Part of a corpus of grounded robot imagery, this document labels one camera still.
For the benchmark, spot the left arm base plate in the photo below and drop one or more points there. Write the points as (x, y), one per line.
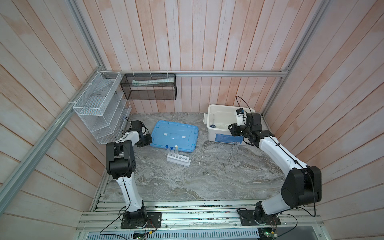
(140, 220)

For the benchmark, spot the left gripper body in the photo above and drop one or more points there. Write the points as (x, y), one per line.
(145, 140)

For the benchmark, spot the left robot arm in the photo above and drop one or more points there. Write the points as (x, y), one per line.
(121, 165)

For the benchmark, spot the black wire mesh basket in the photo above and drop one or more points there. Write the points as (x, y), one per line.
(149, 87)

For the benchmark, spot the white plastic storage bin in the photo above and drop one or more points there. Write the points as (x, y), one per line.
(222, 117)

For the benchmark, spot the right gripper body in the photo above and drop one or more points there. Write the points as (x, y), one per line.
(244, 131)

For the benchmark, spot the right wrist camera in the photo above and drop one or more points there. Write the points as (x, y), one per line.
(240, 112)

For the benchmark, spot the blue capped test tube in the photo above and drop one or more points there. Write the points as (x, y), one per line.
(166, 147)
(172, 151)

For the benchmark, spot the white wire mesh shelf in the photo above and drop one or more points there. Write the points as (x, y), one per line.
(103, 108)

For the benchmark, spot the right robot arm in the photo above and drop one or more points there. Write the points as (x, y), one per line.
(303, 183)

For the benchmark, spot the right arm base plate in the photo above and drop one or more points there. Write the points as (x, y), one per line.
(257, 217)

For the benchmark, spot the blue plastic bin lid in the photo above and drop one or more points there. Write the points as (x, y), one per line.
(171, 134)

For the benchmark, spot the white test tube rack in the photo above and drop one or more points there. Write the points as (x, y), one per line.
(180, 159)

